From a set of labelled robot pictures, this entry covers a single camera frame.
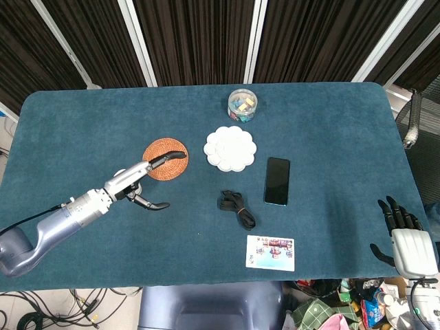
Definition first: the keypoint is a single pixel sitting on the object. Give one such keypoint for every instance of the white partition post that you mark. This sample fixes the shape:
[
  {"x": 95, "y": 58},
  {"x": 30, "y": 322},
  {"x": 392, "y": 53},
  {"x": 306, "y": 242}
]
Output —
[
  {"x": 137, "y": 41},
  {"x": 63, "y": 44},
  {"x": 381, "y": 41},
  {"x": 409, "y": 65},
  {"x": 254, "y": 41}
]

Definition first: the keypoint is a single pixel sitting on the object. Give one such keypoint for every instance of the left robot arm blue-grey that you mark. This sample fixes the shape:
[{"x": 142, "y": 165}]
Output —
[{"x": 51, "y": 223}]

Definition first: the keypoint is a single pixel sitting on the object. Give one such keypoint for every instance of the green checked cloth bag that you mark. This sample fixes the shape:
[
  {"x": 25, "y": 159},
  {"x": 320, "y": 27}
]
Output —
[{"x": 316, "y": 311}]

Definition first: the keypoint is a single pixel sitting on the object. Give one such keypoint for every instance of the silver foil bag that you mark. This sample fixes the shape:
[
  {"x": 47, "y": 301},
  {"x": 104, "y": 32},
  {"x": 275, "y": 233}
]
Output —
[{"x": 398, "y": 314}]

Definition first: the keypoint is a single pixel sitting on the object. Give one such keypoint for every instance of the printed picture card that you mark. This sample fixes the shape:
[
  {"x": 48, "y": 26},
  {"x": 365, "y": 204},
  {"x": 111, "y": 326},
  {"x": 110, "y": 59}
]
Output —
[{"x": 270, "y": 252}]

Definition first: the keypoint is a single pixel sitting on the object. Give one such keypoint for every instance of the brown woven round coaster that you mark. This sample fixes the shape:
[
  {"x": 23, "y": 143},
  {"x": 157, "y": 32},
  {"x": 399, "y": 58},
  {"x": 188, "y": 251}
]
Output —
[{"x": 173, "y": 168}]

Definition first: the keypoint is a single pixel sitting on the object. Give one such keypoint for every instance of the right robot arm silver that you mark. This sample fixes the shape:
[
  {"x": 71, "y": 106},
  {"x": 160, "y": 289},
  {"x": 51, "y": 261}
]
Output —
[{"x": 424, "y": 302}]

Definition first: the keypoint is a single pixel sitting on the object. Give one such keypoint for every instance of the black smartphone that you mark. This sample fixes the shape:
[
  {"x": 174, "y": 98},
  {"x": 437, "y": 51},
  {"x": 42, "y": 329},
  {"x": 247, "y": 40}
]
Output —
[{"x": 277, "y": 180}]

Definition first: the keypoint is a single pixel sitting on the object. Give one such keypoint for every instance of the blue snack packet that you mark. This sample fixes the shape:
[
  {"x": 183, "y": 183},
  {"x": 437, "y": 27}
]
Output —
[{"x": 372, "y": 309}]

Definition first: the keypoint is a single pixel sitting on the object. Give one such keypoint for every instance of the white flower-shaped paint palette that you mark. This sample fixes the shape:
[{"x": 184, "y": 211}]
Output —
[{"x": 230, "y": 148}]

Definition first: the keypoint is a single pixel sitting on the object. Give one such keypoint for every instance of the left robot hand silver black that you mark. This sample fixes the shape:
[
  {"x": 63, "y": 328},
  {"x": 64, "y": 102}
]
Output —
[{"x": 129, "y": 176}]

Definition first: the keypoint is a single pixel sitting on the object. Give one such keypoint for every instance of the teal table cloth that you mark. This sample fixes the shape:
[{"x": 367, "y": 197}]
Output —
[{"x": 309, "y": 137}]

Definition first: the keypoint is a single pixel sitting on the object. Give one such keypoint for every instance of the pink cloth item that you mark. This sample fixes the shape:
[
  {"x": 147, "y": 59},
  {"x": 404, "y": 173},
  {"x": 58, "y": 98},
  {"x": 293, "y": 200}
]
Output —
[{"x": 335, "y": 323}]

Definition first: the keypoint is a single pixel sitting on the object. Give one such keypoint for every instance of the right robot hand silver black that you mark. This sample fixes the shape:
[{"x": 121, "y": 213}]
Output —
[{"x": 412, "y": 251}]

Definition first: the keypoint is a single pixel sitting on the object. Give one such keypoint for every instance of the clear jar of coloured clips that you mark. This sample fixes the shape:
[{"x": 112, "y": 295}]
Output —
[{"x": 242, "y": 106}]

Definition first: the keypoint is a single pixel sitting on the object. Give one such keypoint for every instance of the black mesh office chair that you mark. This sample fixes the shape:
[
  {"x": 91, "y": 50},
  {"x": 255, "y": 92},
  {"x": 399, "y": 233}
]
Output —
[{"x": 424, "y": 137}]

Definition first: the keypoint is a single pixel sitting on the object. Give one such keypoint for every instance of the blue-grey robot torso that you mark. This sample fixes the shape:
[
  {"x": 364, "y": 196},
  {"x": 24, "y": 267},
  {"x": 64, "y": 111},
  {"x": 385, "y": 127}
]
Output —
[{"x": 209, "y": 306}]

